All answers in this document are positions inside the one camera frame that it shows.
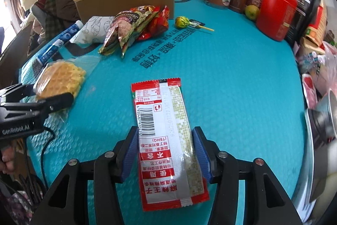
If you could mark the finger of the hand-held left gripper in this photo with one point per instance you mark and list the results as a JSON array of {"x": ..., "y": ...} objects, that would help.
[
  {"x": 15, "y": 90},
  {"x": 58, "y": 101}
]

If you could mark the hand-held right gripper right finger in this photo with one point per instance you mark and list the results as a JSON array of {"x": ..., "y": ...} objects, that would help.
[{"x": 202, "y": 155}]

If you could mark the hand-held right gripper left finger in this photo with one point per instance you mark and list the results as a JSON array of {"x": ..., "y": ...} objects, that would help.
[{"x": 129, "y": 155}]

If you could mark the clear packet of yellow waffles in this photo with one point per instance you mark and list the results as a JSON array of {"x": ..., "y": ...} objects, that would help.
[{"x": 60, "y": 80}]

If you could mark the red and white snack packet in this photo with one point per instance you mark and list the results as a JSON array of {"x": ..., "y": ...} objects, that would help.
[{"x": 163, "y": 114}]

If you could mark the blue tablet tube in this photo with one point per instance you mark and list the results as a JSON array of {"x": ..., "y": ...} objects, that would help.
[{"x": 56, "y": 43}]

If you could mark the white bread packet with drawings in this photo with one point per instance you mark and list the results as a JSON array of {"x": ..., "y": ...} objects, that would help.
[{"x": 94, "y": 28}]

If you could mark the green brown snack packet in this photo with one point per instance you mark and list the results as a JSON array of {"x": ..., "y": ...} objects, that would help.
[
  {"x": 112, "y": 37},
  {"x": 134, "y": 27}
]

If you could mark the green yellow lollipop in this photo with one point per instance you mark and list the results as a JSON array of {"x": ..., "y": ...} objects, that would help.
[{"x": 181, "y": 22}]

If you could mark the person's left hand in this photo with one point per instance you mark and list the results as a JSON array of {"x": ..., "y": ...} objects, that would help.
[{"x": 4, "y": 161}]

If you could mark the dark green chair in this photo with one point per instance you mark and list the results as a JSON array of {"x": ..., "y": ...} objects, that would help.
[{"x": 15, "y": 56}]

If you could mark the teal bubble mat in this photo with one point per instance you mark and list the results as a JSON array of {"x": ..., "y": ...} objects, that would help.
[{"x": 237, "y": 82}]

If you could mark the green plaid cloth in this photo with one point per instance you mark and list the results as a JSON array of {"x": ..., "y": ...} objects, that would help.
[{"x": 50, "y": 8}]

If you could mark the brown curtain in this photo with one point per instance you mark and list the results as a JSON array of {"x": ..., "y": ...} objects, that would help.
[{"x": 9, "y": 1}]

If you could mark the metal pot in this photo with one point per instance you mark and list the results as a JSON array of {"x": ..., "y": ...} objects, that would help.
[{"x": 323, "y": 119}]

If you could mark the small black card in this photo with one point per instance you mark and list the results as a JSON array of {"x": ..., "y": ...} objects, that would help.
[{"x": 197, "y": 23}]

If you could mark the clear plastic bag pile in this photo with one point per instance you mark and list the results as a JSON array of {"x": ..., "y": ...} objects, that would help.
[{"x": 323, "y": 66}]

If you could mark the green fruit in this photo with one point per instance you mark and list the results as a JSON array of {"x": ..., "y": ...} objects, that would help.
[{"x": 252, "y": 12}]

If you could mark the red canister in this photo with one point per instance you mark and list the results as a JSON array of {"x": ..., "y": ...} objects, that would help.
[{"x": 276, "y": 12}]

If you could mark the orange snack box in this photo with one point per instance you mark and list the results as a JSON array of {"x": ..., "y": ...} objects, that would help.
[{"x": 316, "y": 27}]

